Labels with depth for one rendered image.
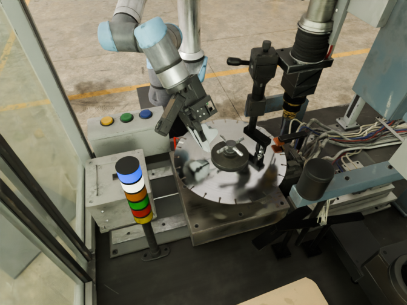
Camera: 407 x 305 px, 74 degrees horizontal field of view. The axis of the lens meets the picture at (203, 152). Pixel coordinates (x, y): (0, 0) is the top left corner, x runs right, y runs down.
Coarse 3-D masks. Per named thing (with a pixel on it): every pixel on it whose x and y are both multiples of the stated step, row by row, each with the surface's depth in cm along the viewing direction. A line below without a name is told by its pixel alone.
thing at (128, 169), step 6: (126, 156) 52; (132, 156) 52; (120, 162) 51; (126, 162) 51; (132, 162) 51; (138, 162) 51; (120, 168) 50; (126, 168) 50; (132, 168) 50; (138, 168) 51; (120, 174) 50; (126, 174) 49; (132, 174) 50; (138, 174) 51; (120, 180) 52; (126, 180) 51; (132, 180) 51
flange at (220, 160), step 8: (216, 144) 82; (224, 144) 82; (240, 144) 82; (216, 152) 80; (224, 152) 78; (248, 152) 80; (216, 160) 78; (224, 160) 78; (232, 160) 78; (240, 160) 78; (224, 168) 76; (232, 168) 76
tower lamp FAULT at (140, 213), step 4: (148, 204) 60; (144, 208) 59; (148, 208) 61; (132, 212) 61; (136, 212) 59; (140, 212) 59; (144, 212) 60; (148, 212) 61; (136, 216) 61; (140, 216) 61; (144, 216) 61
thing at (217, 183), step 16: (224, 128) 88; (240, 128) 88; (256, 128) 88; (192, 144) 84; (272, 144) 84; (176, 160) 79; (192, 160) 79; (208, 160) 79; (256, 160) 79; (272, 160) 79; (192, 176) 75; (208, 176) 75; (224, 176) 75; (240, 176) 75; (256, 176) 75; (272, 176) 75; (208, 192) 71; (224, 192) 71; (240, 192) 71; (256, 192) 71
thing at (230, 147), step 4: (220, 136) 79; (224, 140) 78; (228, 140) 77; (232, 140) 77; (236, 140) 78; (240, 140) 78; (228, 144) 76; (232, 144) 76; (224, 148) 76; (228, 148) 76; (232, 148) 76; (236, 148) 75; (228, 152) 78; (232, 152) 77; (240, 152) 74
